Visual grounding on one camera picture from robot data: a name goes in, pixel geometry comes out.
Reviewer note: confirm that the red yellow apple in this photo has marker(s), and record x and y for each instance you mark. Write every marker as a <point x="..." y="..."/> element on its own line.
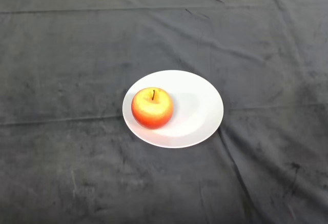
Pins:
<point x="152" y="108"/>

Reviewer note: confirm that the white round plate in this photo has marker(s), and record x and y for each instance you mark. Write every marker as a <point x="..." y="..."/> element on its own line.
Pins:
<point x="189" y="111"/>

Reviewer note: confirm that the black velvet cloth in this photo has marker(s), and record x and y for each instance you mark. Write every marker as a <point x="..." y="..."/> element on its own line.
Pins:
<point x="164" y="29"/>

